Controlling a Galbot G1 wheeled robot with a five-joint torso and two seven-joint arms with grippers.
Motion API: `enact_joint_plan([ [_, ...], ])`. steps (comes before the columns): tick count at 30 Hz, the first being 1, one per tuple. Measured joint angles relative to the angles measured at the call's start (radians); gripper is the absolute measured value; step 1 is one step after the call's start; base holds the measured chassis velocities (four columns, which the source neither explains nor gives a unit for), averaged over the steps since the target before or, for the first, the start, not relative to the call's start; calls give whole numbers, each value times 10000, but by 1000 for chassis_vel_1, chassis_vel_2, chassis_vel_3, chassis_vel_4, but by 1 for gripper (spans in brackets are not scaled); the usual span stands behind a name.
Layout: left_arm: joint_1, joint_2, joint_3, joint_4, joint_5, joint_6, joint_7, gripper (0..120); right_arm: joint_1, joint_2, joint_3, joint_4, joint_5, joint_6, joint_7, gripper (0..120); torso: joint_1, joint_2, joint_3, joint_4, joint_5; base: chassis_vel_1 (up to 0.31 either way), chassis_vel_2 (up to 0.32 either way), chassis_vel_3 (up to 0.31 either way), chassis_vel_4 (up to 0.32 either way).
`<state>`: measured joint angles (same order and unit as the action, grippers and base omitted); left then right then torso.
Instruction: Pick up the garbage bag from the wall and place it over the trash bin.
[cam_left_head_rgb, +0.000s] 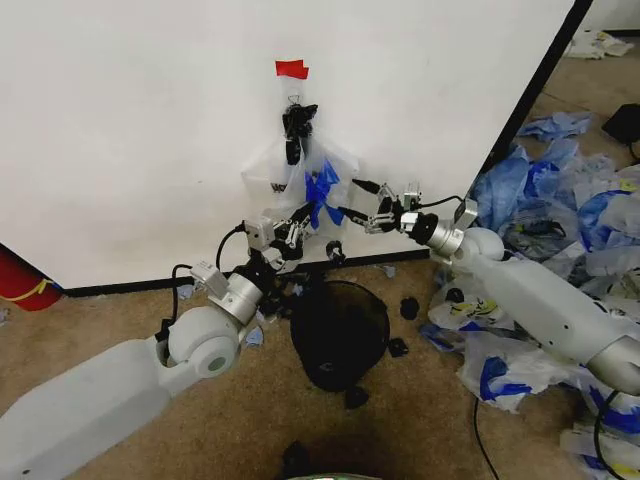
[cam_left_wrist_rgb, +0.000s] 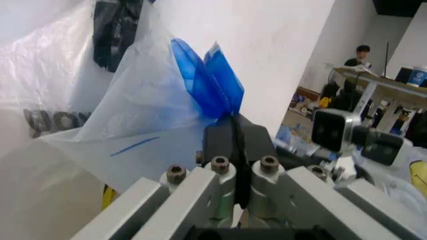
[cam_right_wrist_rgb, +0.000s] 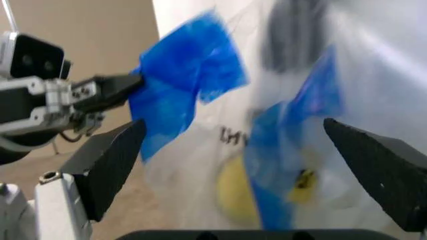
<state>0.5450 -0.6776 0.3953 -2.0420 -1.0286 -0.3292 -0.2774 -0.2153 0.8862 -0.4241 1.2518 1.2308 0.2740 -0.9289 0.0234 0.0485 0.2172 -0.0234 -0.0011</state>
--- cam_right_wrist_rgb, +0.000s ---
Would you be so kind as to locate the white robot front shell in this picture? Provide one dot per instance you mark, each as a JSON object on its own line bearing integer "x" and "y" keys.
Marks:
{"x": 373, "y": 65}

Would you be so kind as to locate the blue plastic garbage bag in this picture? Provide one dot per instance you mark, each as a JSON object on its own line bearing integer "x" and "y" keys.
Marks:
{"x": 187, "y": 82}

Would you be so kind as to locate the yellow warning label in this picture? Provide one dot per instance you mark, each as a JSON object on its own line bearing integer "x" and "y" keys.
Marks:
{"x": 305, "y": 186}

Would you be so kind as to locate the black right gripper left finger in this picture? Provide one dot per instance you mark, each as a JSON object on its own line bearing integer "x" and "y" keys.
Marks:
{"x": 106, "y": 160}

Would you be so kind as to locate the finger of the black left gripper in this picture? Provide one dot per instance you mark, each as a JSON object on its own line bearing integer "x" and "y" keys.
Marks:
{"x": 110, "y": 82}
{"x": 96, "y": 106}

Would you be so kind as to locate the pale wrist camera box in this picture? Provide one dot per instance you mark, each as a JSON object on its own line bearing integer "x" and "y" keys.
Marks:
{"x": 31, "y": 53}

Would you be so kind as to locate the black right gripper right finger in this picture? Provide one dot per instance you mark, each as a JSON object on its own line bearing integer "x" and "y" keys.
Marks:
{"x": 383, "y": 170}

